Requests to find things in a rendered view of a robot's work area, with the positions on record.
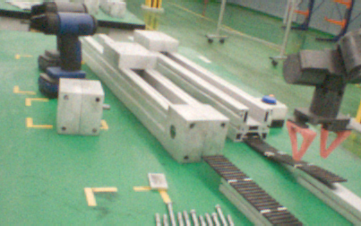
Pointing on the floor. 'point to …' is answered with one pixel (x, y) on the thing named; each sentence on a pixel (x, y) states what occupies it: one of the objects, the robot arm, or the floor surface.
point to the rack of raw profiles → (327, 20)
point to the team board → (254, 38)
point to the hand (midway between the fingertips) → (311, 154)
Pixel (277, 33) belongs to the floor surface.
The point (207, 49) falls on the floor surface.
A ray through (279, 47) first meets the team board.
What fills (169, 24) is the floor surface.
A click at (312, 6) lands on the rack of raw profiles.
